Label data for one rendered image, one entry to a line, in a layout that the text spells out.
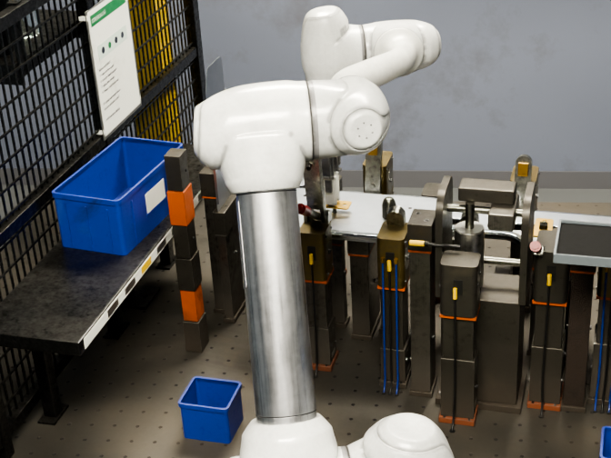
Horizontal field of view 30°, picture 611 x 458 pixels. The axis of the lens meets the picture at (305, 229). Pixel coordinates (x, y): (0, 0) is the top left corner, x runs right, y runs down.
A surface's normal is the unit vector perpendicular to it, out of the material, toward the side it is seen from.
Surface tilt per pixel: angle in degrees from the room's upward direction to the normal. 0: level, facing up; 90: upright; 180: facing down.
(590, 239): 0
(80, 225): 90
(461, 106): 90
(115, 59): 90
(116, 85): 90
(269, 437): 33
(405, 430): 7
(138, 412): 0
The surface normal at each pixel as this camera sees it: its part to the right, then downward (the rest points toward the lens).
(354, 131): 0.31, 0.33
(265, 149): 0.08, 0.10
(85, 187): 0.93, 0.12
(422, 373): -0.27, 0.47
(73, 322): -0.05, -0.88
